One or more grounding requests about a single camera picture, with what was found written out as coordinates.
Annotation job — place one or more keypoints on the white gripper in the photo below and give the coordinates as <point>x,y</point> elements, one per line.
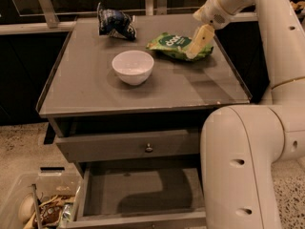
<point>213,13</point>

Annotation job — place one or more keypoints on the green rice chip bag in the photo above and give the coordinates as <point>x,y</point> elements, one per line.
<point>175,47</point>

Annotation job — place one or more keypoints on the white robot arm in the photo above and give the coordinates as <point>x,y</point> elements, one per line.
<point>240,143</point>

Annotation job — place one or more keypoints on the blue crumpled snack bag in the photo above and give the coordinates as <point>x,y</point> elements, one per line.
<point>115,23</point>

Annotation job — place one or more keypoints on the grey drawer cabinet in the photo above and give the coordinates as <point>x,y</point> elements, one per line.
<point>84,96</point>

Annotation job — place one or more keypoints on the grey top drawer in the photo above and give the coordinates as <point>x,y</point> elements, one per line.
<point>88,148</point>

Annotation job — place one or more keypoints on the brass drawer knob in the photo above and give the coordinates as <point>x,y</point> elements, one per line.
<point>149,148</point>

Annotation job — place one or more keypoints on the grey open middle drawer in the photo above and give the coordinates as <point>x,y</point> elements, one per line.
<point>143,196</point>

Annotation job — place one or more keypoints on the white ceramic bowl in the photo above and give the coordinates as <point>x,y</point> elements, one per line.
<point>133,67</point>

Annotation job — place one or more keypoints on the metal railing with glass panel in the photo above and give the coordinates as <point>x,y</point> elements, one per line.
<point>43,14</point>

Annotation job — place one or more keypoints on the silver green snack packet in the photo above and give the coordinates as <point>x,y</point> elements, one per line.
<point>65,215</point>

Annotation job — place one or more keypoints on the brown snack packet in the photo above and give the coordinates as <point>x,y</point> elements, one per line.
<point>50,211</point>

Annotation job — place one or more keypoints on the clear plastic storage bin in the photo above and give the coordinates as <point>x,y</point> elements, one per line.
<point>44,185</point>

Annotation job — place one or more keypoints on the white round object in bin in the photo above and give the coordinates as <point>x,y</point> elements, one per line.
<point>26,208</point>

